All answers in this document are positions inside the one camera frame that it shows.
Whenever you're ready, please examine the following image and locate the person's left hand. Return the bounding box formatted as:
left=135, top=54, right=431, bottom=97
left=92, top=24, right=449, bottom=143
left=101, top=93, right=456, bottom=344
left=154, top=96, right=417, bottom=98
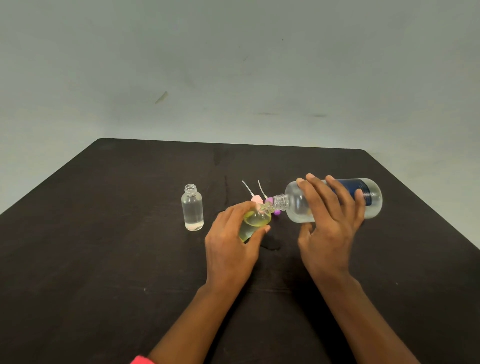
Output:
left=204, top=200, right=272, bottom=291

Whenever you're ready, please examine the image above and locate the person's right hand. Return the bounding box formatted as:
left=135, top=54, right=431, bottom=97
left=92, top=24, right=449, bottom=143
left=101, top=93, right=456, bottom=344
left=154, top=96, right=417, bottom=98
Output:
left=296, top=173, right=367, bottom=280

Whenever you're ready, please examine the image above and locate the large clear bottle blue label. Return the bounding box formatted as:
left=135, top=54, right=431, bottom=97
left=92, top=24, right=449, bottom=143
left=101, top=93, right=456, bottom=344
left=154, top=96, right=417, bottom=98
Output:
left=272, top=178, right=383, bottom=224

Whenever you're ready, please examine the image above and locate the small bottle with yellow liquid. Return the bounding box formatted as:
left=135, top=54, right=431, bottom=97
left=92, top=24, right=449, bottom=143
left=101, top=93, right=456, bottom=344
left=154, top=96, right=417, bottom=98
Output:
left=238, top=204, right=273, bottom=244

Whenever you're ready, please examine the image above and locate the person's right forearm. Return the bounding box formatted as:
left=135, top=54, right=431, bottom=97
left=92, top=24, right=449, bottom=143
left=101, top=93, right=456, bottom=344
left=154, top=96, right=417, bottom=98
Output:
left=309, top=272, right=421, bottom=364

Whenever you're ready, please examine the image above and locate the person's left forearm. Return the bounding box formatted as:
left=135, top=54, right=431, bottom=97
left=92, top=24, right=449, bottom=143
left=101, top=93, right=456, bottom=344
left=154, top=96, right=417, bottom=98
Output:
left=147, top=283, right=248, bottom=364

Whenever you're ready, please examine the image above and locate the purple spray cap with tube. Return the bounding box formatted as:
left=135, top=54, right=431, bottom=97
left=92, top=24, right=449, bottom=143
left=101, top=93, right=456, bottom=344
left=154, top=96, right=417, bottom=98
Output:
left=257, top=180, right=282, bottom=217

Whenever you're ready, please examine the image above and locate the pink spray cap with tube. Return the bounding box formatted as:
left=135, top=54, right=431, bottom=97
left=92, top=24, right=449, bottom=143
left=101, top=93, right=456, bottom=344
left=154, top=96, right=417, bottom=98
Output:
left=241, top=180, right=265, bottom=205

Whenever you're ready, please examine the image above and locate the small clear glass bottle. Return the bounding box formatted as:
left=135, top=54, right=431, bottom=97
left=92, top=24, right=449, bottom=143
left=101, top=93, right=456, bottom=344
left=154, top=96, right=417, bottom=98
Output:
left=181, top=184, right=205, bottom=232

